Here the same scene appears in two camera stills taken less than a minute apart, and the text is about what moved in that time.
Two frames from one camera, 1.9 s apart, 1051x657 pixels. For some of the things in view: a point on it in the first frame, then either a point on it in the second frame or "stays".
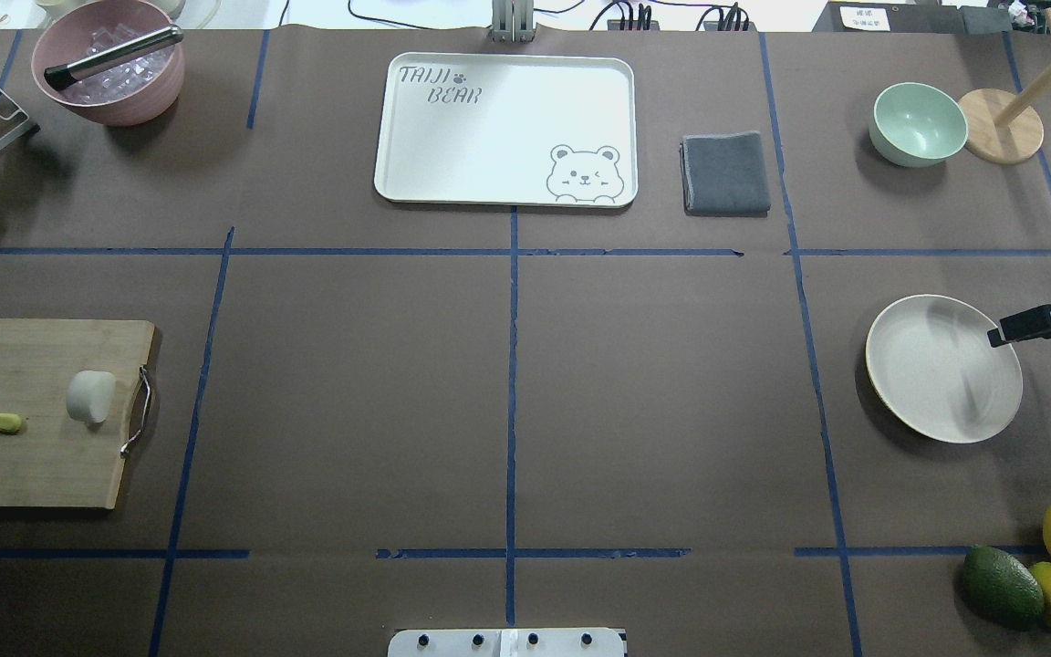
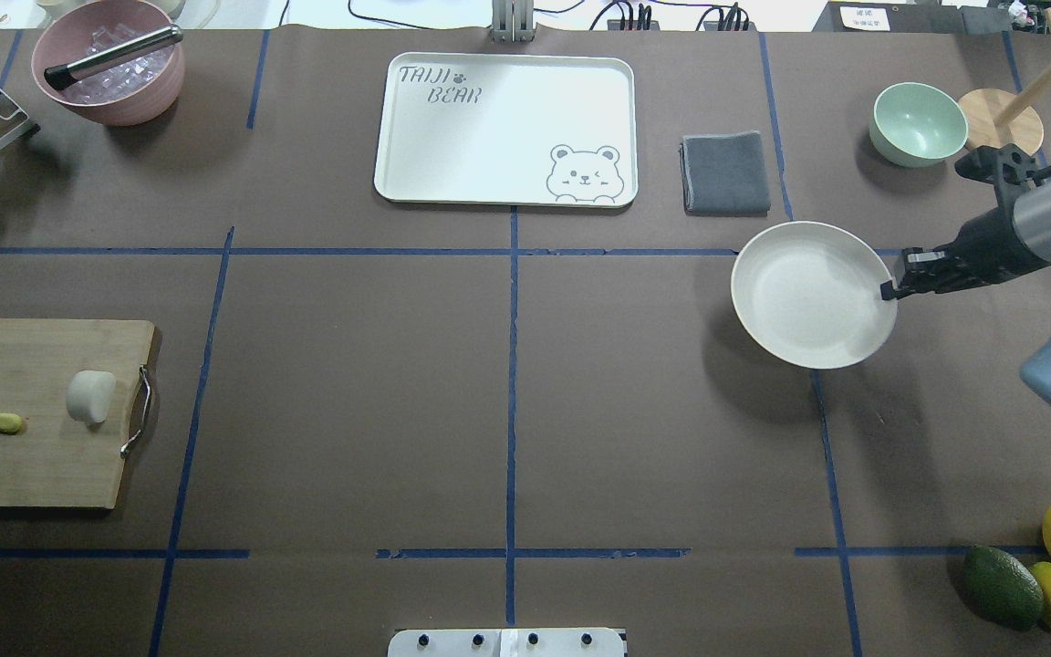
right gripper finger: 1048,322 → 889,292
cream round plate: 931,367 → 810,293
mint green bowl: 917,126 stays
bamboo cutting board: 23,367 stays
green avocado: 1002,589 stays
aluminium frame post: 512,21 stays
